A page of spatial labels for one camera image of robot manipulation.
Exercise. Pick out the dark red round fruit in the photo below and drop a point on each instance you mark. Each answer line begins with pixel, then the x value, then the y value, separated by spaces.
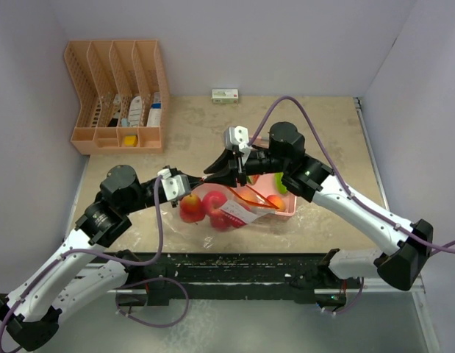
pixel 223 223

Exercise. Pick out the peach plastic file organizer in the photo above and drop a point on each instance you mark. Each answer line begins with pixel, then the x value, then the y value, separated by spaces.
pixel 107 75

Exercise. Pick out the pink perforated plastic basket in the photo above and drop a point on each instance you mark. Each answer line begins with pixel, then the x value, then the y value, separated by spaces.
pixel 271 185

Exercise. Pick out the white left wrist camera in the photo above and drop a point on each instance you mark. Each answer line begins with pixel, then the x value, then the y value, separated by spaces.
pixel 175 184

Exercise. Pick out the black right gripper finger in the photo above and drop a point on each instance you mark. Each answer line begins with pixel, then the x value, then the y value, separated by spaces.
pixel 225 178
pixel 225 161

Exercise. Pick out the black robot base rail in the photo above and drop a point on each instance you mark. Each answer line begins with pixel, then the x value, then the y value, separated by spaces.
pixel 300 278

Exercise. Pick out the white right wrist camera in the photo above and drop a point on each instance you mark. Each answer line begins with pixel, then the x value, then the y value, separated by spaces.
pixel 237 136

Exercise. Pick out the white leaflet package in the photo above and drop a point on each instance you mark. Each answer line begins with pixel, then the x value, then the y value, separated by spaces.
pixel 135 111

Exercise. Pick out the yellow grey stamp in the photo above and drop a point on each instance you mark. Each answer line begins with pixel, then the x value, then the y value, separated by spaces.
pixel 130 141

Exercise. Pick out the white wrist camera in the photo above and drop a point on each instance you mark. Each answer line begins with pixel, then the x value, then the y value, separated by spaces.
pixel 175 184
pixel 237 136

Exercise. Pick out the green white small box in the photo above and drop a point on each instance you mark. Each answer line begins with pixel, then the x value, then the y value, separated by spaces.
pixel 225 96

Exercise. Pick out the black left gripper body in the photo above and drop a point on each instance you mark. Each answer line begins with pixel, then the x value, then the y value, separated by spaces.
pixel 148 193

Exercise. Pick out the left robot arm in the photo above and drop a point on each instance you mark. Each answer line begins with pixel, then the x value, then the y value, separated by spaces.
pixel 80 270

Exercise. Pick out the red apple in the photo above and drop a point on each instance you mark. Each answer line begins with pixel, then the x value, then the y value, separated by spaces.
pixel 212 203
pixel 191 209

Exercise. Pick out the blue white box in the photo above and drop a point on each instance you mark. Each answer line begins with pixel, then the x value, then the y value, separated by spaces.
pixel 154 115

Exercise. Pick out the watermelon slice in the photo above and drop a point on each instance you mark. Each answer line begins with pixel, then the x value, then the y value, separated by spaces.
pixel 252 179

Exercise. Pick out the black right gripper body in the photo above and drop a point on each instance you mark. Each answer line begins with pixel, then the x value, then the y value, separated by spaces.
pixel 259 162

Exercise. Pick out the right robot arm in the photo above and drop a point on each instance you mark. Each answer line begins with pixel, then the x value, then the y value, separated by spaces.
pixel 402 246

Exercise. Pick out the clear orange-zipper top bag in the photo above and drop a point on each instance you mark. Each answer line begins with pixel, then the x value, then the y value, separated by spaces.
pixel 249 212

